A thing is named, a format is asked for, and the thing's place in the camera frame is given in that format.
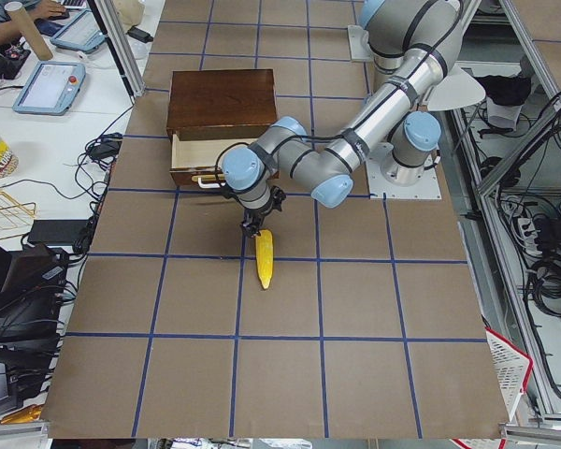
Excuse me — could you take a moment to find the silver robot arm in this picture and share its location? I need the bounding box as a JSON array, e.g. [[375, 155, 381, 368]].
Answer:
[[222, 1, 464, 238], [381, 111, 441, 186]]

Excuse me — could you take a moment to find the aluminium frame post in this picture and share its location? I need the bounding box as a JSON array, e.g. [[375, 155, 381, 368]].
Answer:
[[87, 0, 146, 98]]

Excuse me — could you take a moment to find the cardboard tube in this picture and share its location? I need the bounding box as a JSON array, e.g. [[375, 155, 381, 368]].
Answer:
[[4, 1, 53, 61]]

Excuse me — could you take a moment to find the blue teach pendant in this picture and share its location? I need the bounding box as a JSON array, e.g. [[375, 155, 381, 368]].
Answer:
[[50, 9, 105, 53], [12, 62, 86, 116]]

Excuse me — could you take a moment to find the light wood drawer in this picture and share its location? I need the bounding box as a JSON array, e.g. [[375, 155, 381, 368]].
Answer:
[[166, 124, 268, 187]]

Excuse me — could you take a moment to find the gold wire rack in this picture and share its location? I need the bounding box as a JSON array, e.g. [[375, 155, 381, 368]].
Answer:
[[0, 190, 36, 239]]

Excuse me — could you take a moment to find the black power adapter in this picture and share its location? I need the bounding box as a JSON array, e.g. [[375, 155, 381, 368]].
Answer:
[[126, 26, 153, 43]]

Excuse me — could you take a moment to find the yellow corn cob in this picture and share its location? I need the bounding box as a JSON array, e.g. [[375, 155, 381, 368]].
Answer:
[[255, 229, 274, 290]]

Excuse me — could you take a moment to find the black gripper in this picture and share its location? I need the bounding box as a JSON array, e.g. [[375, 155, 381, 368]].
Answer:
[[241, 186, 286, 238]]

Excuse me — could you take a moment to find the white plastic basket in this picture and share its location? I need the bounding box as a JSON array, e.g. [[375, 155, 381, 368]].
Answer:
[[485, 327, 533, 423]]

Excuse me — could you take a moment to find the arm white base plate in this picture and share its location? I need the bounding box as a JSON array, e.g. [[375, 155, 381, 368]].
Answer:
[[366, 142, 441, 201], [347, 25, 377, 63]]

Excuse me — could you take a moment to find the blue teach pendant far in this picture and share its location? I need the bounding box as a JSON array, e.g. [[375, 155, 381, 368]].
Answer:
[[50, 9, 105, 53]]

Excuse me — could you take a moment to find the dark brown wooden cabinet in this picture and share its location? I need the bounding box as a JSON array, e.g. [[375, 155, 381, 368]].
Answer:
[[166, 69, 278, 141]]

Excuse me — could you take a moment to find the blue teach pendant near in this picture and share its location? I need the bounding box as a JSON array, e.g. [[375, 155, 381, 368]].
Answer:
[[12, 62, 86, 116]]

